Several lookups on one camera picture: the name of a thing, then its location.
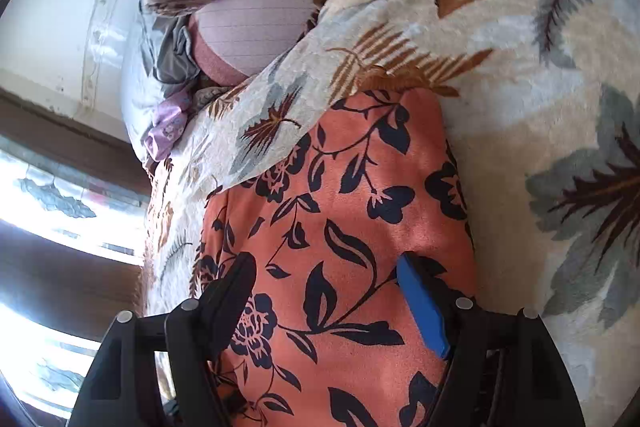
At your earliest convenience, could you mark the cream leaf-pattern blanket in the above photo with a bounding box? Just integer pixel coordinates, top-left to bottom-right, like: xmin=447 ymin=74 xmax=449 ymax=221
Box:
xmin=145 ymin=0 xmax=639 ymax=426

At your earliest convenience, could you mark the stained glass window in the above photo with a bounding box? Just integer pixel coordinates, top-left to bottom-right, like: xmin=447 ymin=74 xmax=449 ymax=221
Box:
xmin=1 ymin=138 xmax=149 ymax=426

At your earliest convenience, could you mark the purple floral cloth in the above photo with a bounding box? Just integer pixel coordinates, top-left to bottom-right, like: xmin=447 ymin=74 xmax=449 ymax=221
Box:
xmin=142 ymin=88 xmax=192 ymax=161

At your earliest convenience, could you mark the orange floral blouse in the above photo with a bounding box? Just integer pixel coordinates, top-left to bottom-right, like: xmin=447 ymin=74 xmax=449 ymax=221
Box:
xmin=190 ymin=89 xmax=475 ymax=426

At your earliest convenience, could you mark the light blue grey pillow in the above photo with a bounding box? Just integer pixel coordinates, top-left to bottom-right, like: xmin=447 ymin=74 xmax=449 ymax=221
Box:
xmin=120 ymin=4 xmax=201 ymax=148

